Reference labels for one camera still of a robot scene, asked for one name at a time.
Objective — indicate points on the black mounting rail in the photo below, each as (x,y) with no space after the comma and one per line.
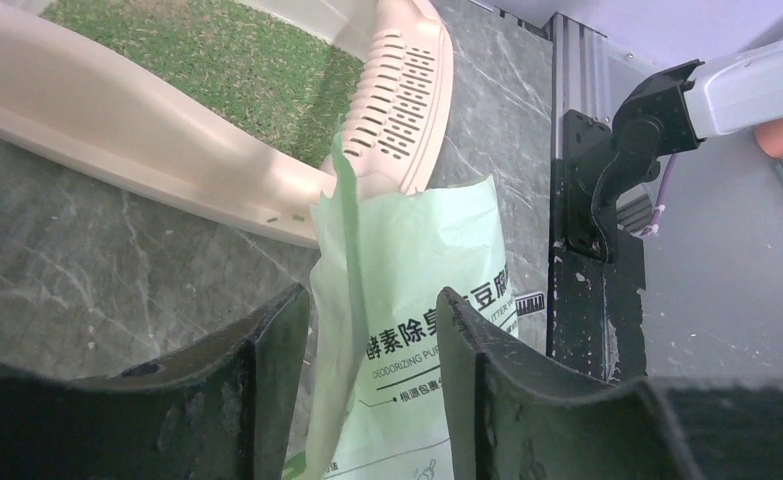
(594,311)

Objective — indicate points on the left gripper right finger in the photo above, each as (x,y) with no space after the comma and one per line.
(514,413)

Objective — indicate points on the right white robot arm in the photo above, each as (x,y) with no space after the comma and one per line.
(670,112)

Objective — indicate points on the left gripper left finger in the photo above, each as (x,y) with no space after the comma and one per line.
(220,408)

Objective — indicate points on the green litter bag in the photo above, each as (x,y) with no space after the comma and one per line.
(377,405)

